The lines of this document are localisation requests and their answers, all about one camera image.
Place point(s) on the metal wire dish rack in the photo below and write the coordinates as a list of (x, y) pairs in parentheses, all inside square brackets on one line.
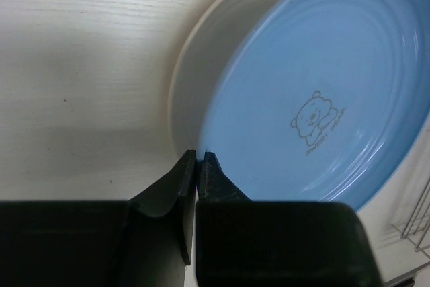
[(405, 248)]

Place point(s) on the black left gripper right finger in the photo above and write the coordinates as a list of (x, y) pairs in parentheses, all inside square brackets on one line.
[(240, 242)]

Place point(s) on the cream bear plate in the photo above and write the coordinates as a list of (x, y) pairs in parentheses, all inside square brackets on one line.
[(203, 57)]

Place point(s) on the blue plate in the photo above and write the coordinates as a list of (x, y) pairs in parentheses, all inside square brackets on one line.
[(323, 100)]

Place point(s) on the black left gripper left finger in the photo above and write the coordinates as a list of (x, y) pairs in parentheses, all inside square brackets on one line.
[(143, 241)]

